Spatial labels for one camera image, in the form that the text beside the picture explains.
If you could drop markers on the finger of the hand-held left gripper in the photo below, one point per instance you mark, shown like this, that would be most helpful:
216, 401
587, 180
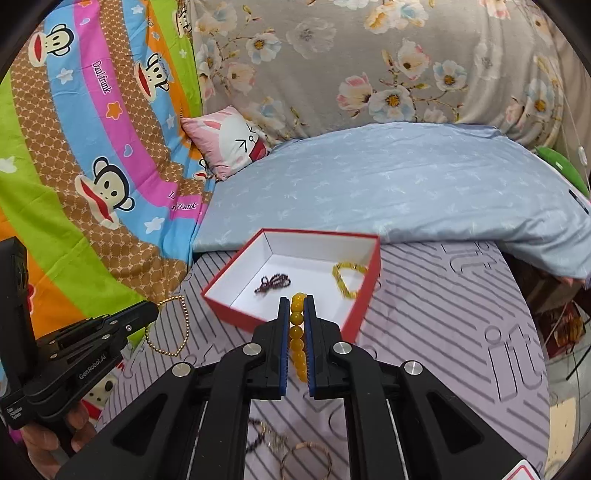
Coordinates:
124, 323

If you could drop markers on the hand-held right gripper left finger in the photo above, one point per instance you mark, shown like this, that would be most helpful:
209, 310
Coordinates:
280, 350

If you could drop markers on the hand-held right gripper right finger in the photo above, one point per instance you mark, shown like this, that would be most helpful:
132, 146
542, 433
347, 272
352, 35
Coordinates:
310, 350

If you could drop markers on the red jewelry box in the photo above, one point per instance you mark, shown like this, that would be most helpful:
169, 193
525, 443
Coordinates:
231, 316

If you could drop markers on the rose gold bangle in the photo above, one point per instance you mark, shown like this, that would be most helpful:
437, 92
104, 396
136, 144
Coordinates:
304, 444

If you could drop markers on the person's left hand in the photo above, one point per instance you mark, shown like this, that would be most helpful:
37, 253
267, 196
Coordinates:
41, 443

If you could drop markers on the cartoon dog printed cloth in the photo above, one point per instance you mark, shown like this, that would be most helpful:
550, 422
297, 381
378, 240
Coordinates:
104, 394

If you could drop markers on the light blue pillow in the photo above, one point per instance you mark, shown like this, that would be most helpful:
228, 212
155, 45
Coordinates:
392, 184

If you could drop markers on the monkey printed blanket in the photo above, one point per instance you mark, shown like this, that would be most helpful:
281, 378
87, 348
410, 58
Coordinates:
92, 115

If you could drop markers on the pink rabbit pillow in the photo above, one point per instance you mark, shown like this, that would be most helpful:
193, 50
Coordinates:
221, 143

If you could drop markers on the brown wooden furniture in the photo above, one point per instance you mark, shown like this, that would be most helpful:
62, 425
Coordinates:
540, 286

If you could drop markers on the beige cardboard piece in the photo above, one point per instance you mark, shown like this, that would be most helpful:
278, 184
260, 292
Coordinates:
563, 434

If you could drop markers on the grey floral blanket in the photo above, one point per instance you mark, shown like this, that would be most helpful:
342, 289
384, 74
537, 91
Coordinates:
323, 69

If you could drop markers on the green plastic item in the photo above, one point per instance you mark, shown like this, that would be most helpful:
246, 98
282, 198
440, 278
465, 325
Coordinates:
561, 164

